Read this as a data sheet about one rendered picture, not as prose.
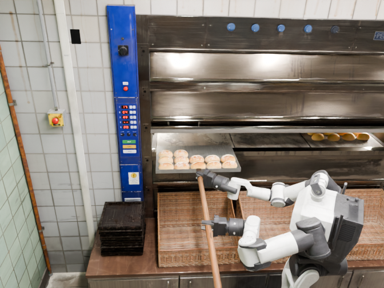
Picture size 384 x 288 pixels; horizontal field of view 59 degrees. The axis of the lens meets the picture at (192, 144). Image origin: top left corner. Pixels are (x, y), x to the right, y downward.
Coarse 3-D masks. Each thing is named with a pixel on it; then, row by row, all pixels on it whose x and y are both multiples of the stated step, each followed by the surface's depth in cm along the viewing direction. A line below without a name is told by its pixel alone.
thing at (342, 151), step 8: (152, 152) 243; (240, 152) 248; (248, 152) 248; (256, 152) 248; (264, 152) 249; (272, 152) 249; (280, 152) 250; (288, 152) 250; (296, 152) 251; (304, 152) 251; (312, 152) 252; (320, 152) 252; (328, 152) 253; (336, 152) 253; (344, 152) 254; (352, 152) 254; (360, 152) 255; (368, 152) 255; (376, 152) 256
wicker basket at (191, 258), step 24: (168, 192) 256; (192, 192) 257; (216, 192) 259; (168, 216) 260; (192, 216) 262; (168, 240) 248; (192, 240) 249; (216, 240) 249; (168, 264) 226; (192, 264) 228
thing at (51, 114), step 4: (48, 112) 217; (52, 112) 217; (56, 112) 217; (60, 112) 217; (64, 112) 220; (48, 116) 217; (52, 116) 217; (56, 116) 217; (64, 116) 219; (60, 120) 219; (64, 120) 220; (52, 124) 220; (56, 124) 220; (60, 124) 220; (64, 124) 221
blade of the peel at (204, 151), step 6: (174, 150) 243; (186, 150) 244; (192, 150) 244; (198, 150) 244; (204, 150) 244; (210, 150) 245; (216, 150) 245; (222, 150) 245; (228, 150) 245; (156, 156) 234; (204, 156) 237; (234, 156) 238; (156, 162) 225; (174, 162) 229; (204, 162) 230; (156, 168) 218; (222, 168) 219; (228, 168) 219; (234, 168) 220; (240, 168) 220
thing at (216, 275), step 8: (200, 176) 210; (200, 184) 202; (200, 192) 197; (208, 216) 177; (208, 232) 167; (208, 240) 163; (216, 256) 154; (216, 264) 149; (216, 272) 145; (216, 280) 142
